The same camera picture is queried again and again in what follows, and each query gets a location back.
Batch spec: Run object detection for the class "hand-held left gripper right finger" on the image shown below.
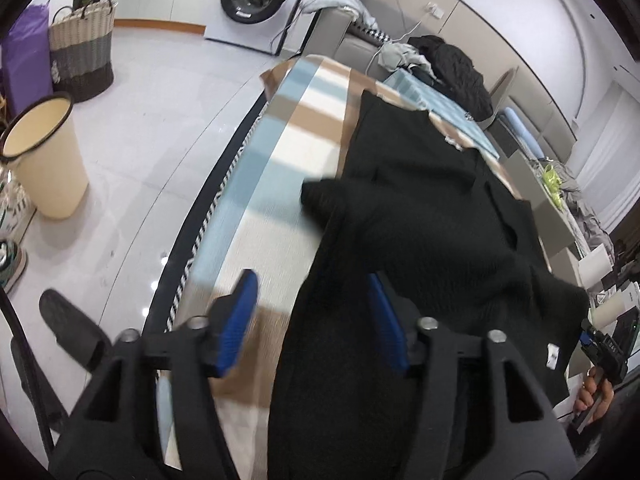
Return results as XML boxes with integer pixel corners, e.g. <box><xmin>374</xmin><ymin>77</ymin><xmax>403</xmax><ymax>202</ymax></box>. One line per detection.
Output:
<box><xmin>369</xmin><ymin>273</ymin><xmax>581</xmax><ymax>480</ymax></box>

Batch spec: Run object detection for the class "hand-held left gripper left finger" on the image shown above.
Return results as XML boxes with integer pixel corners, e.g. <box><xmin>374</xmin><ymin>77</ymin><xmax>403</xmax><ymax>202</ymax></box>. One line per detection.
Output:
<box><xmin>50</xmin><ymin>269</ymin><xmax>260</xmax><ymax>467</ymax></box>

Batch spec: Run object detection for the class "black knit garment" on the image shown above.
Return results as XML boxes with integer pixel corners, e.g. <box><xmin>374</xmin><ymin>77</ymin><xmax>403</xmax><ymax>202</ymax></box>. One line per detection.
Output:
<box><xmin>267</xmin><ymin>90</ymin><xmax>591</xmax><ymax>480</ymax></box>

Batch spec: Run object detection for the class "grey clothes pile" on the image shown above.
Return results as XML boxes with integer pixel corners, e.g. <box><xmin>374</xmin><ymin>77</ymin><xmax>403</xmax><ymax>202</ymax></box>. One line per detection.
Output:
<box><xmin>560</xmin><ymin>165</ymin><xmax>613</xmax><ymax>261</ymax></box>

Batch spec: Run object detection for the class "person's right hand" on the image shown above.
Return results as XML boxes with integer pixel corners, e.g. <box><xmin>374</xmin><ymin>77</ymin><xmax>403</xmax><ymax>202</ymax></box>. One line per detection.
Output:
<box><xmin>574</xmin><ymin>367</ymin><xmax>615</xmax><ymax>417</ymax></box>

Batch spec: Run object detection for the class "beige cardboard box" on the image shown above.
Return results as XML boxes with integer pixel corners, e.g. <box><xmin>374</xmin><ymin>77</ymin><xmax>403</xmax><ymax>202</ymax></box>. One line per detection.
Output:
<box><xmin>500</xmin><ymin>130</ymin><xmax>581</xmax><ymax>281</ymax></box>

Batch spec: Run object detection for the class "yellow green item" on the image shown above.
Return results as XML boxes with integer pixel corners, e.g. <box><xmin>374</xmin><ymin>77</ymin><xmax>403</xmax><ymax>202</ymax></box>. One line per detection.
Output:
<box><xmin>542</xmin><ymin>162</ymin><xmax>563</xmax><ymax>206</ymax></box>

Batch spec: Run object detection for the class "black slipper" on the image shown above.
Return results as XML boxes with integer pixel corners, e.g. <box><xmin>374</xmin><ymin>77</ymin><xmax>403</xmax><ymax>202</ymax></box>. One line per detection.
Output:
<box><xmin>39</xmin><ymin>289</ymin><xmax>113</xmax><ymax>373</ymax></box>
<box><xmin>10</xmin><ymin>340</ymin><xmax>68</xmax><ymax>433</ymax></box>

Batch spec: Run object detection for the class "plaid blanket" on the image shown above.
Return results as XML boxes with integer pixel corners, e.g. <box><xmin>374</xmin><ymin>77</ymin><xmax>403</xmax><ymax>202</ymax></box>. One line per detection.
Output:
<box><xmin>159</xmin><ymin>54</ymin><xmax>586</xmax><ymax>480</ymax></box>

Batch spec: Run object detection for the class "light blue cushion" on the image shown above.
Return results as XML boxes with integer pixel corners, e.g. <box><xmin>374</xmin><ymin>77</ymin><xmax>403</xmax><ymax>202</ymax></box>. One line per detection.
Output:
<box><xmin>500</xmin><ymin>106</ymin><xmax>543</xmax><ymax>161</ymax></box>

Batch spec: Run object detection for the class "teal checked cloth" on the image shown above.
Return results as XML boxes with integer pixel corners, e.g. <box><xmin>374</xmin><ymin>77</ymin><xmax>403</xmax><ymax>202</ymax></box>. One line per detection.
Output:
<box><xmin>385</xmin><ymin>67</ymin><xmax>501</xmax><ymax>158</ymax></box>

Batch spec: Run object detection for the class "sneaker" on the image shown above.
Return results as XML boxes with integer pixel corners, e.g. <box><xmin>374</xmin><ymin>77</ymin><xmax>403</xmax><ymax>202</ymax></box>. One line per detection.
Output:
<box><xmin>0</xmin><ymin>240</ymin><xmax>28</xmax><ymax>295</ymax></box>

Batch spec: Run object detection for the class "cream trash bin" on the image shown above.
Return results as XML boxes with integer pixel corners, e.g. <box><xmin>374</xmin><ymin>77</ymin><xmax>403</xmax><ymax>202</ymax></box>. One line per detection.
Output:
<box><xmin>0</xmin><ymin>95</ymin><xmax>91</xmax><ymax>220</ymax></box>

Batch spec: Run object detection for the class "white green patterned bag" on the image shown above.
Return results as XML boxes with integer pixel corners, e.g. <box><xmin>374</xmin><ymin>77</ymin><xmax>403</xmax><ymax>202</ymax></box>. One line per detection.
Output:
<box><xmin>0</xmin><ymin>170</ymin><xmax>38</xmax><ymax>241</ymax></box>

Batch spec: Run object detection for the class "black jacket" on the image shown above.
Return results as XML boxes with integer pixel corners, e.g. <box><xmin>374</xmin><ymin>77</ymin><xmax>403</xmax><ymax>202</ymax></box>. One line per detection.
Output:
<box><xmin>407</xmin><ymin>35</ymin><xmax>496</xmax><ymax>121</ymax></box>

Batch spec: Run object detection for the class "beige chair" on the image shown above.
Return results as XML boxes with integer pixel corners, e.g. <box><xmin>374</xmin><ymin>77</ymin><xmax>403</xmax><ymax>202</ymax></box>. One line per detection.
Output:
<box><xmin>487</xmin><ymin>66</ymin><xmax>521</xmax><ymax>111</ymax></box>

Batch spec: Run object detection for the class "grey clothing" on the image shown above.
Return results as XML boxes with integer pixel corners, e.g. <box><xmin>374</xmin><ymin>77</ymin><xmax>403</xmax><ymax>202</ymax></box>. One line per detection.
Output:
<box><xmin>377</xmin><ymin>40</ymin><xmax>433</xmax><ymax>78</ymax></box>

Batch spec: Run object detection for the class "grey sofa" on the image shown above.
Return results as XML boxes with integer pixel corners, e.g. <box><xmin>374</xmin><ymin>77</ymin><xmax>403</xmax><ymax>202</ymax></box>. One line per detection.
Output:
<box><xmin>302</xmin><ymin>7</ymin><xmax>501</xmax><ymax>126</ymax></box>

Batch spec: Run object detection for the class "white washing machine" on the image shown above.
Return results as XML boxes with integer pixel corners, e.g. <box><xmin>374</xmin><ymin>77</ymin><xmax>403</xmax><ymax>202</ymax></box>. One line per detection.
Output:
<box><xmin>204</xmin><ymin>0</ymin><xmax>321</xmax><ymax>56</ymax></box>

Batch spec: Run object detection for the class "woven laundry basket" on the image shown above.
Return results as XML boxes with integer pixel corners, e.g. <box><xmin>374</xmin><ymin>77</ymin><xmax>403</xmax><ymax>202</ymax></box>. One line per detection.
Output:
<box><xmin>48</xmin><ymin>0</ymin><xmax>117</xmax><ymax>103</ymax></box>

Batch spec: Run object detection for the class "white grey cloth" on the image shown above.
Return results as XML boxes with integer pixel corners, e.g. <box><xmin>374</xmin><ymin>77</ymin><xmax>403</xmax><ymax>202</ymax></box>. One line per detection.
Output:
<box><xmin>300</xmin><ymin>0</ymin><xmax>381</xmax><ymax>36</ymax></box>

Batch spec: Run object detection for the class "purple bag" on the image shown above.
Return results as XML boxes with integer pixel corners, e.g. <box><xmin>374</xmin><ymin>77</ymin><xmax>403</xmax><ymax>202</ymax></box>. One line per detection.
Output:
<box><xmin>2</xmin><ymin>4</ymin><xmax>55</xmax><ymax>118</ymax></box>

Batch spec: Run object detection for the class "black cable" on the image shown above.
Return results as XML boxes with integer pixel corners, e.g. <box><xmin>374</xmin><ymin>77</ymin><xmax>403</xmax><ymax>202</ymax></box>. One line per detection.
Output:
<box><xmin>0</xmin><ymin>290</ymin><xmax>56</xmax><ymax>461</ymax></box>

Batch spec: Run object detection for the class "white cable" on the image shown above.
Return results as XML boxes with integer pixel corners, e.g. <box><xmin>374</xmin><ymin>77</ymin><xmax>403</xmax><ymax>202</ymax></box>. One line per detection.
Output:
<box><xmin>390</xmin><ymin>10</ymin><xmax>431</xmax><ymax>43</ymax></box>

